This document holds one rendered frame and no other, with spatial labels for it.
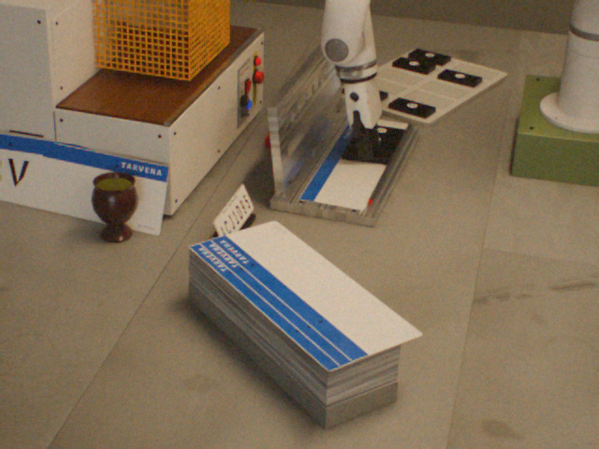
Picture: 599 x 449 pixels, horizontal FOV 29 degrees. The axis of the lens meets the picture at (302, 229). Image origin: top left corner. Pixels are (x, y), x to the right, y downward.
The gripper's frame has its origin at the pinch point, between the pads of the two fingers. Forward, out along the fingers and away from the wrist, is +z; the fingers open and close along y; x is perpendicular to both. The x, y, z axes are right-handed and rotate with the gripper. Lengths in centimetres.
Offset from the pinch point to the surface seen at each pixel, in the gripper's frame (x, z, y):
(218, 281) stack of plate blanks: 8, -5, -66
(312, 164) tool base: 10.4, 0.8, -6.7
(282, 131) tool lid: 9.4, -13.0, -22.5
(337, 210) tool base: 0.5, 2.8, -24.6
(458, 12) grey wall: 22, 36, 213
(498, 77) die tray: -18, 8, 59
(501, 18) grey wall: 6, 40, 214
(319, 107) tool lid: 11.1, -6.8, 5.7
